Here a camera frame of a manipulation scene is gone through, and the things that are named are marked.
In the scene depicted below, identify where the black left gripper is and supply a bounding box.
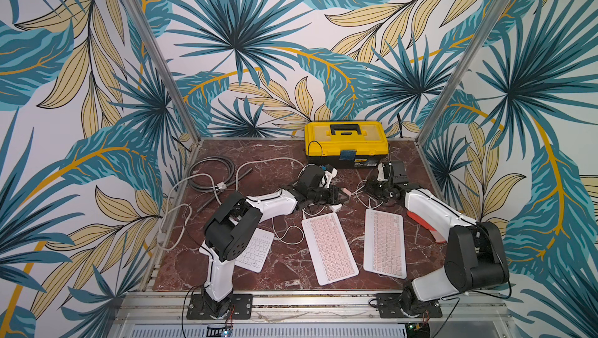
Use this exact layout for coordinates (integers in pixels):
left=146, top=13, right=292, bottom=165
left=308, top=184, right=350, bottom=207

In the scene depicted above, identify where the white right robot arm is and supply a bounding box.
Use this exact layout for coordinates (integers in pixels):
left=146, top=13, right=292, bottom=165
left=365, top=160, right=509, bottom=318

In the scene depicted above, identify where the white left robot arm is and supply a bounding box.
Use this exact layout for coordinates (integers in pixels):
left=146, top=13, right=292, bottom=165
left=201, top=164, right=349, bottom=318

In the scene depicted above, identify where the right pink keyboard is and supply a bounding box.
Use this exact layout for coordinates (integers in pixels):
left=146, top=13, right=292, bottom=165
left=363, top=209, right=407, bottom=279

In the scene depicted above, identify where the pink keyboard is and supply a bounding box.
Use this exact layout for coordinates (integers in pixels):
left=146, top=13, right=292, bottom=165
left=301, top=213, right=359, bottom=286
left=363, top=209, right=407, bottom=279

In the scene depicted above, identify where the middle pink keyboard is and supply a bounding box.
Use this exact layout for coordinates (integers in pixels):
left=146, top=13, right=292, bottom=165
left=301, top=213, right=359, bottom=286

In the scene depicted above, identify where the white keyboard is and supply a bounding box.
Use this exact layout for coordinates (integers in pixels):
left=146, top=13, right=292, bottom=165
left=235, top=228, right=274, bottom=274

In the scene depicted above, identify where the white power strip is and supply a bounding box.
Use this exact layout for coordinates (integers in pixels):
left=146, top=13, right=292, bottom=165
left=329, top=204, right=343, bottom=213

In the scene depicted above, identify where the yellow black toolbox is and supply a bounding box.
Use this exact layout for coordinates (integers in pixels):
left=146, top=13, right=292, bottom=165
left=305, top=121, right=389, bottom=169

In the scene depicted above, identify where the red glove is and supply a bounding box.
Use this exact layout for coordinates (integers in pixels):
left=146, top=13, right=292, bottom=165
left=407, top=210, right=446, bottom=244

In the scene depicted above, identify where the white power strip cord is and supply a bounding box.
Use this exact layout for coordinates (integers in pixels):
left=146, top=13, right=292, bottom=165
left=156, top=156, right=307, bottom=251

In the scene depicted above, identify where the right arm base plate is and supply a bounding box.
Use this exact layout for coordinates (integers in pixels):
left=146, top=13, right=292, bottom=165
left=375, top=292, right=442, bottom=319

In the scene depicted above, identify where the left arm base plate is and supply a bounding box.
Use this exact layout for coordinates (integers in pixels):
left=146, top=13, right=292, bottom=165
left=186, top=293, right=253, bottom=320

